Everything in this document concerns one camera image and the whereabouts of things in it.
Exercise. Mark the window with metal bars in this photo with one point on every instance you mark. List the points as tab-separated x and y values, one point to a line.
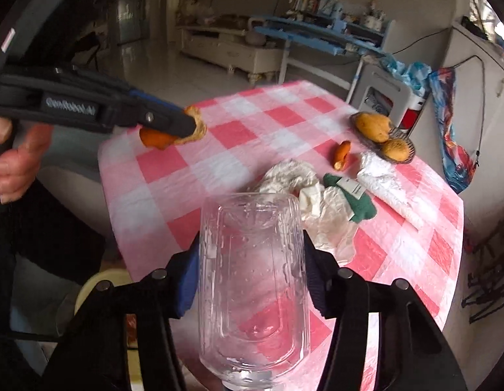
490	20

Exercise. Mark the black folding chair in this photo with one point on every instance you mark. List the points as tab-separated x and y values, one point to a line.
467	304

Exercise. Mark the small orange peel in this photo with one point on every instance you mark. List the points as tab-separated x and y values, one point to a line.
341	157

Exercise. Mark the clear plastic bottle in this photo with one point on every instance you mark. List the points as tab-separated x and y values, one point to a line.
252	293

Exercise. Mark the white pen holder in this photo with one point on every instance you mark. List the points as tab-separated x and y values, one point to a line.
374	20

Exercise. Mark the clear plastic bag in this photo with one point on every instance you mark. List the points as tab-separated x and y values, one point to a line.
331	232

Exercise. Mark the white plastic stool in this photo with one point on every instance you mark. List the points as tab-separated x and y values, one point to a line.
382	79

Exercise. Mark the black bag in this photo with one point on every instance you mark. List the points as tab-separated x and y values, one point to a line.
474	26

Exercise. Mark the blue plastic bag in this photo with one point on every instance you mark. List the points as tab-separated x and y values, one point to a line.
410	75

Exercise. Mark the large orange peel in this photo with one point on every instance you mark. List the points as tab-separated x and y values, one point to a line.
156	138

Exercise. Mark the blue study desk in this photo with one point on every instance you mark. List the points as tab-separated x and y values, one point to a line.
301	34

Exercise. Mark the white plastic bag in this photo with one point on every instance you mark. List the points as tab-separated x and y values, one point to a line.
197	10

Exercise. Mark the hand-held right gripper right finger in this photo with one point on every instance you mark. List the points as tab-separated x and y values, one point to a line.
317	285

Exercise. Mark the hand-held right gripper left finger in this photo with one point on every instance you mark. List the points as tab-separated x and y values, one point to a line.
189	281

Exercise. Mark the green packet white label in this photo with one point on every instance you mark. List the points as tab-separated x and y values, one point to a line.
362	207

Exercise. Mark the pink checked tablecloth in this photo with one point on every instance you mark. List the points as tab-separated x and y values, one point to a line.
235	138

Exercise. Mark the white plastic wrapper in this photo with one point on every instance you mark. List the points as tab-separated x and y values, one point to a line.
386	185

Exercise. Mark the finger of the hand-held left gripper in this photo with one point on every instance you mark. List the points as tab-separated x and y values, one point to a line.
166	122
146	101

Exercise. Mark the yellow plastic basin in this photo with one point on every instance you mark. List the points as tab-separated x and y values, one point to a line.
89	283

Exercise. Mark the folded white tissue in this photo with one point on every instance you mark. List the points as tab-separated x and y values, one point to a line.
311	203

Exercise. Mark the yellow mango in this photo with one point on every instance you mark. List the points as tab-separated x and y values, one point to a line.
372	127
395	150

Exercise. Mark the white television cabinet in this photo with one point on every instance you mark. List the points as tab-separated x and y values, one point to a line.
235	51

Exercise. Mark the person's left hand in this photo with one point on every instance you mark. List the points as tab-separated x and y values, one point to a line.
20	167

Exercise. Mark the white low cabinet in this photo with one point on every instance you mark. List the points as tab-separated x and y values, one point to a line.
496	130

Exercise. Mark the crumpled white tissue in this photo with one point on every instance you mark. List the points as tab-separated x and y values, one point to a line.
286	173

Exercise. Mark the person's dark clothing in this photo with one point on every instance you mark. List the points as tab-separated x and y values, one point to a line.
52	228

